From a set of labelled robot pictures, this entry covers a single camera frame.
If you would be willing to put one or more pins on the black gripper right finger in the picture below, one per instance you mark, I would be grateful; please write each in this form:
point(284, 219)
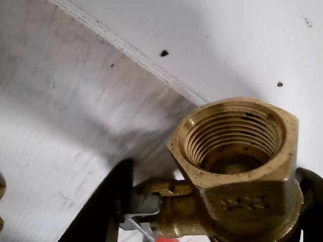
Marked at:
point(313, 201)

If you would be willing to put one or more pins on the white wooden board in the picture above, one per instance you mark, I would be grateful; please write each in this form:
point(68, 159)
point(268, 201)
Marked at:
point(63, 100)

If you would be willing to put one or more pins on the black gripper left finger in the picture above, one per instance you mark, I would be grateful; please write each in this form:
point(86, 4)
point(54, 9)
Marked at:
point(101, 201)

